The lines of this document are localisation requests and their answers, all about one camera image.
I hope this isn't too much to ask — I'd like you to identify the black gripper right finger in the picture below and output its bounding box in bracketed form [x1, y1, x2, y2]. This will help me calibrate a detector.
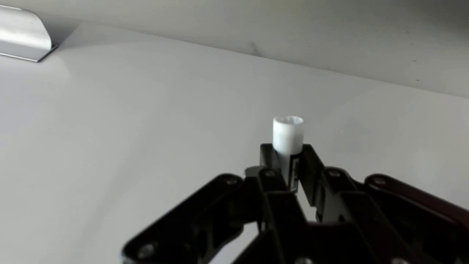
[297, 142, 469, 264]

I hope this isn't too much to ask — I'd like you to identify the white board eraser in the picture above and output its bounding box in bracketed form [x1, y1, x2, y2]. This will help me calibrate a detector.
[0, 5, 58, 65]

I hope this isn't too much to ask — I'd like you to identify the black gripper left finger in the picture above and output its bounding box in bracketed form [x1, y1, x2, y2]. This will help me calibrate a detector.
[121, 142, 311, 264]

